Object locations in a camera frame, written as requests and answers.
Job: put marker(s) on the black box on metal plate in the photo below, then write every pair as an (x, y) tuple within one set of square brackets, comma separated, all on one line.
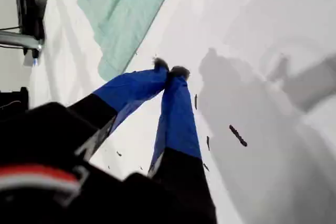
[(27, 6)]

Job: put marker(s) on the pale green t-shirt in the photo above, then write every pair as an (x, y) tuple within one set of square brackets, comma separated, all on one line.
[(123, 16)]

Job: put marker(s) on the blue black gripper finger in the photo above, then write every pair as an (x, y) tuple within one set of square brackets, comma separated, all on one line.
[(176, 119), (131, 90)]

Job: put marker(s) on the metal corner plate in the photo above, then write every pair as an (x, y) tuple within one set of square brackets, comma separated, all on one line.
[(18, 39)]

